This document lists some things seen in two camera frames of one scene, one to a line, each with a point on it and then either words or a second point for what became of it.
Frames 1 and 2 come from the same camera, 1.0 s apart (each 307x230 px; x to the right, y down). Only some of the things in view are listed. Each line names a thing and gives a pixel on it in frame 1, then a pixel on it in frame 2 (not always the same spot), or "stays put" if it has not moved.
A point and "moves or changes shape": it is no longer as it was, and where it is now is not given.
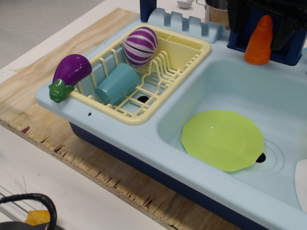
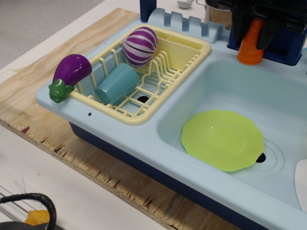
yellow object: [38, 217] stays put
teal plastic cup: [123, 81] stays put
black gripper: [292, 14] → [291, 13]
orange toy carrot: [258, 49] moves or changes shape
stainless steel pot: [217, 11] stays put
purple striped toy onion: [139, 46] stays put
